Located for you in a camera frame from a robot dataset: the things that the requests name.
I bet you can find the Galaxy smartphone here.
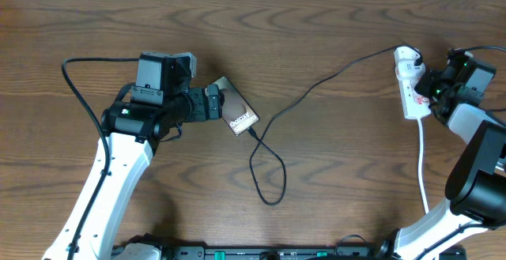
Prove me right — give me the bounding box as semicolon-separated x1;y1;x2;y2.
214;77;260;136

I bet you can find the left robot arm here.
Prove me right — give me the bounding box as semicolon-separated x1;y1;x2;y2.
43;83;225;259

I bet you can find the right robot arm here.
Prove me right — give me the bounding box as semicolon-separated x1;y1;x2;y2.
375;51;505;259

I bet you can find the white USB charger plug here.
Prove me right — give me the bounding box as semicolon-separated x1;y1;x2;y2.
394;46;420;65

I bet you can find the white power strip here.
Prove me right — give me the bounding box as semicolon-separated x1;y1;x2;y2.
395;59;431;120

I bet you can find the white power strip cord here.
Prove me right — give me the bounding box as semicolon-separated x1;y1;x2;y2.
417;118;431;215

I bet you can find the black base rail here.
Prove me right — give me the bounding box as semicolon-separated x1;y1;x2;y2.
110;245;467;260

